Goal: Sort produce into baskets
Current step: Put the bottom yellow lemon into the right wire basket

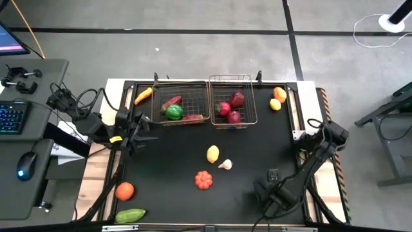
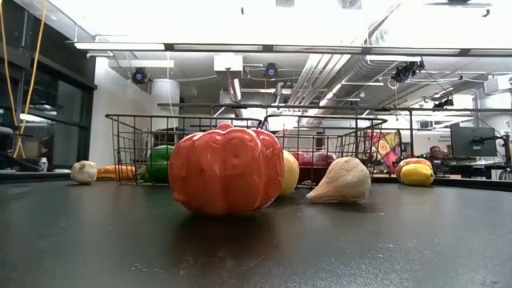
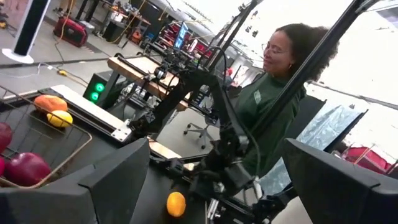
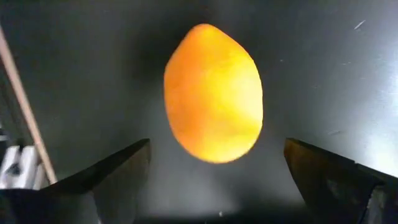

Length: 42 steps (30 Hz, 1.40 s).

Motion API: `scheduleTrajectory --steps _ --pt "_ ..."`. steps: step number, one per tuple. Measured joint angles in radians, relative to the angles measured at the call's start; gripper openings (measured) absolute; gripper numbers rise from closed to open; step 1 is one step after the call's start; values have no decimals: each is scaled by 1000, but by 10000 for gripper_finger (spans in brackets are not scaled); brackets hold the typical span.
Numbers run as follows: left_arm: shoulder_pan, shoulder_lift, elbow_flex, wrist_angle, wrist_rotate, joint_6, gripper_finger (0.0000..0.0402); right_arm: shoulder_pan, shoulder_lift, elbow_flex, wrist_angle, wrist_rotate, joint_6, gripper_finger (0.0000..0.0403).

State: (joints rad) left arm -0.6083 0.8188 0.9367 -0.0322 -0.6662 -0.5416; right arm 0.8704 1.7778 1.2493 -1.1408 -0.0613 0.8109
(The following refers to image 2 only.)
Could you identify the beige round vegetable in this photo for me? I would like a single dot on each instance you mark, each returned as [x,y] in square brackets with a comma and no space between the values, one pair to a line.
[84,173]

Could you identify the black computer monitor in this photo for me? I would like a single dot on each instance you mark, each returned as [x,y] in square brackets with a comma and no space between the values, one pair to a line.
[472,142]

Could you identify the orange red plastic pumpkin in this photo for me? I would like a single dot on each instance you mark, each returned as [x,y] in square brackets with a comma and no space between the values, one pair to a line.
[224,172]

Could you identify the white garlic bulb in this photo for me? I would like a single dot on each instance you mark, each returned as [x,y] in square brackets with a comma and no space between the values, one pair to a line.
[344,182]

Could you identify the dark red apple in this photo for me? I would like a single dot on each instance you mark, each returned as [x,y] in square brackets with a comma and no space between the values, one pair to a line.
[324,159]

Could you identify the person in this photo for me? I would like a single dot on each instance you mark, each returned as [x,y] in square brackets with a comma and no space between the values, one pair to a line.
[435,153]

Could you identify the black round ceiling device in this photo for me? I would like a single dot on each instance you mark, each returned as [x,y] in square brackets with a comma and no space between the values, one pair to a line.
[139,76]
[271,71]

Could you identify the yellow lemon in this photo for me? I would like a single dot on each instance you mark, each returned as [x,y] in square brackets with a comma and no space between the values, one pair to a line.
[417,175]
[291,172]

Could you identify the white bottle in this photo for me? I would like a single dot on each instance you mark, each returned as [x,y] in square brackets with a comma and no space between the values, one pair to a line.
[43,165]

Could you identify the black overhead camera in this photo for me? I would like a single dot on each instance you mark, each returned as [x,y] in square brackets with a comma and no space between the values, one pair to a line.
[406,72]

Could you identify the orange yellow carrot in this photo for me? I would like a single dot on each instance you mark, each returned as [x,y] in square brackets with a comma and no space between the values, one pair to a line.
[116,173]

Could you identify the green bell pepper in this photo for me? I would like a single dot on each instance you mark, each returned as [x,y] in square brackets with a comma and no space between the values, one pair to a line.
[160,166]

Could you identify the black table edge frame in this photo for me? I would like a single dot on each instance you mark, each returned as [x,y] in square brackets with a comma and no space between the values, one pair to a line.
[472,185]

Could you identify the black background desk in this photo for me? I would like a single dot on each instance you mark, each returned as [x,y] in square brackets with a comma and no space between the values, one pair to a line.
[472,166]

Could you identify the black background rack frame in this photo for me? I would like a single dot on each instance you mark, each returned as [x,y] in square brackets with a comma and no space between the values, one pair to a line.
[240,105]

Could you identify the orange round fruit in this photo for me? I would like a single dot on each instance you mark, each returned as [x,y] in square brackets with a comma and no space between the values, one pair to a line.
[412,162]

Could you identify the overhead LED light bar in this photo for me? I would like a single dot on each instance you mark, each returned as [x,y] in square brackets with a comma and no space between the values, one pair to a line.
[120,46]

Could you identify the colourful patterned cloth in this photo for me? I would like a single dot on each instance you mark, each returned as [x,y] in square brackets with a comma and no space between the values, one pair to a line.
[386,148]

